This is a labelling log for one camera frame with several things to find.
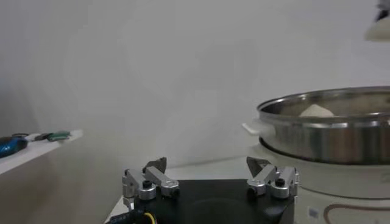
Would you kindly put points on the small dark phone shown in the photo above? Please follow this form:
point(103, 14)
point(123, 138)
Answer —
point(42, 137)

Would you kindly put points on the white electric cooker base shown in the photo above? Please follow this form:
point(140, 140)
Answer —
point(335, 182)

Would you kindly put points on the green standing gadget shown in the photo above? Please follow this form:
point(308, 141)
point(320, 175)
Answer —
point(59, 136)

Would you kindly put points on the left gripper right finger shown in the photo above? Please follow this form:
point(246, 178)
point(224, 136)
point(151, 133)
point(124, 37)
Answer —
point(265, 176)

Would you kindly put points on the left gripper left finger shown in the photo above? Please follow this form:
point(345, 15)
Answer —
point(158, 179)

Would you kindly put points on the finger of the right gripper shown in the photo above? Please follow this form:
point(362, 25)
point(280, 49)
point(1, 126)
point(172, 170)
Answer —
point(383, 13)

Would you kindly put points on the blue black computer mouse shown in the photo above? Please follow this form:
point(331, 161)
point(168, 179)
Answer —
point(10, 146)

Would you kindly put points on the stainless steel steamer basket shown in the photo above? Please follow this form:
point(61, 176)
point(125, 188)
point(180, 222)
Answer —
point(335, 143)

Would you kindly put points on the white steamed baozi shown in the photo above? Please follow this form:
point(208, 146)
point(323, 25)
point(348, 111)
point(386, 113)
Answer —
point(317, 111)
point(379, 32)

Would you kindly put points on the white side table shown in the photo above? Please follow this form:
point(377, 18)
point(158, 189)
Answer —
point(42, 149)

